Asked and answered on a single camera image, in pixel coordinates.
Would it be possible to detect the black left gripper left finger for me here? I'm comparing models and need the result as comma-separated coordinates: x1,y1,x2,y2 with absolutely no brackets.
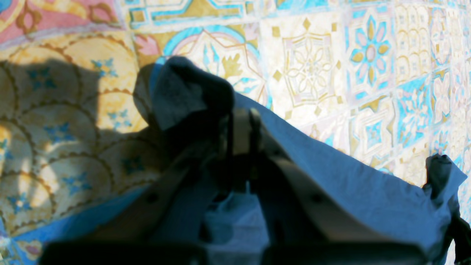
40,112,234,265

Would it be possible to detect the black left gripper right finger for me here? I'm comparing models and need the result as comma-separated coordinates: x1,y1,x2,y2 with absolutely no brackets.
233,109,427,265

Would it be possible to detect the dark blue t-shirt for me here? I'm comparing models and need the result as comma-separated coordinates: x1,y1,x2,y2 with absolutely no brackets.
1,56,470,265

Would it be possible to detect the patterned tablecloth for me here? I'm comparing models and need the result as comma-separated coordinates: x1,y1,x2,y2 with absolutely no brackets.
0,0,470,265

